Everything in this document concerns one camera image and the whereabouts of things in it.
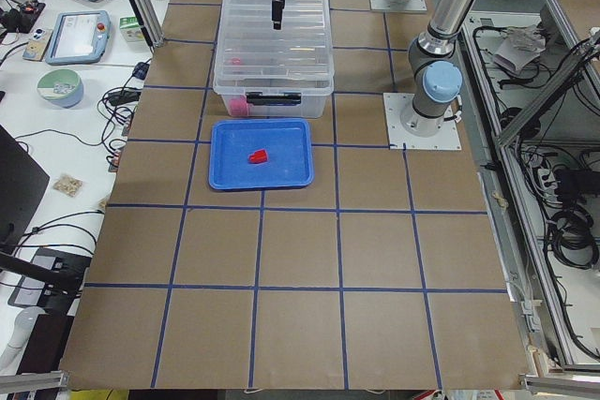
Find clear plastic storage box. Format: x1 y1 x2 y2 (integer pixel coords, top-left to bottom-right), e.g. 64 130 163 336
213 78 334 118

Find blue plastic tray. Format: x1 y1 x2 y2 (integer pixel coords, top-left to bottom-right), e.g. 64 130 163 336
208 118 314 190

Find black box latch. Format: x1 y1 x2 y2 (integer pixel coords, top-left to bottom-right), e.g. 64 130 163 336
246 92 302 107

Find green white carton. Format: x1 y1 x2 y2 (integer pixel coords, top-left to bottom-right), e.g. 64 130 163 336
118 16 144 42

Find cable bundle under frame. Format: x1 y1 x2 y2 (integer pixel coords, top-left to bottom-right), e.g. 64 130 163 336
515 137 600 274

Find clear plastic box lid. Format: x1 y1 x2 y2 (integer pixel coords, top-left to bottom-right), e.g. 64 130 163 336
213 0 336 85

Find green bowl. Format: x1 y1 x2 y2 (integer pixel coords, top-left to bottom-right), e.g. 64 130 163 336
37 69 84 108

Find black cables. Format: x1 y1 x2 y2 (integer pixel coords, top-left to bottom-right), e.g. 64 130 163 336
96 85 142 167

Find snack bag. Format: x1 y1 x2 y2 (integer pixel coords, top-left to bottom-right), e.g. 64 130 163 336
52 174 84 198

